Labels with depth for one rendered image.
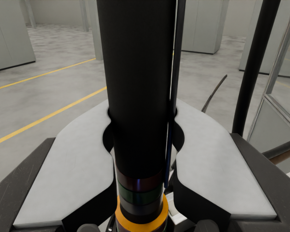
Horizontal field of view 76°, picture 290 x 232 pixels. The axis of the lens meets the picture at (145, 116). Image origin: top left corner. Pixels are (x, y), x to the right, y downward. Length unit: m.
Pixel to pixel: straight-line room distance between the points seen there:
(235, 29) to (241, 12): 0.85
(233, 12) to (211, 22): 5.11
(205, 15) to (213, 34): 0.67
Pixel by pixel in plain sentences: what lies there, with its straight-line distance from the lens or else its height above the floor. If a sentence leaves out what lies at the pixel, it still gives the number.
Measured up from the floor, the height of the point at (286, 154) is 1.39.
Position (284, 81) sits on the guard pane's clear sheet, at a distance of 1.47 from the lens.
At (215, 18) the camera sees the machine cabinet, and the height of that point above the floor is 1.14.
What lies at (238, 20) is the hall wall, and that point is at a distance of 12.25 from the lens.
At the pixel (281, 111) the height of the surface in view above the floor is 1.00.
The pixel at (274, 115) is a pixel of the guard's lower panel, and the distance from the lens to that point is 1.48.
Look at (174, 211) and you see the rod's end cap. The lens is 0.19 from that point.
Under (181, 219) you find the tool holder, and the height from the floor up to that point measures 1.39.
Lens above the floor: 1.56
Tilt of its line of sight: 31 degrees down
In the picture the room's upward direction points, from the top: straight up
